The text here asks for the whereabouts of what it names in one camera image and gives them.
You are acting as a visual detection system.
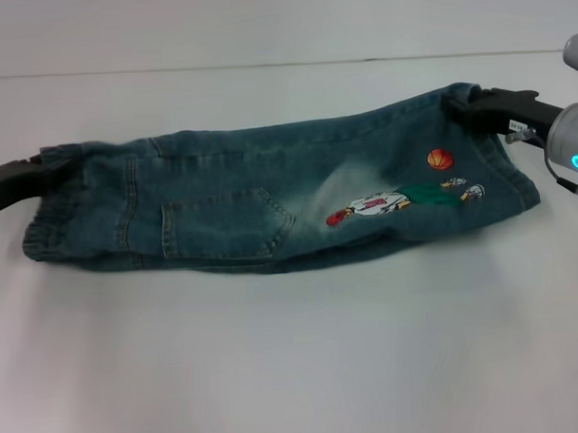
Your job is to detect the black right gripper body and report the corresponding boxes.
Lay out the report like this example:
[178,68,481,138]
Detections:
[476,85,569,149]

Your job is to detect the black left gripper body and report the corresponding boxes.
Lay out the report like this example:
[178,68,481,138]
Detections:
[0,157,46,219]

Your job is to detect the blue denim shorts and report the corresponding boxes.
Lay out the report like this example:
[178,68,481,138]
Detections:
[16,78,556,285]

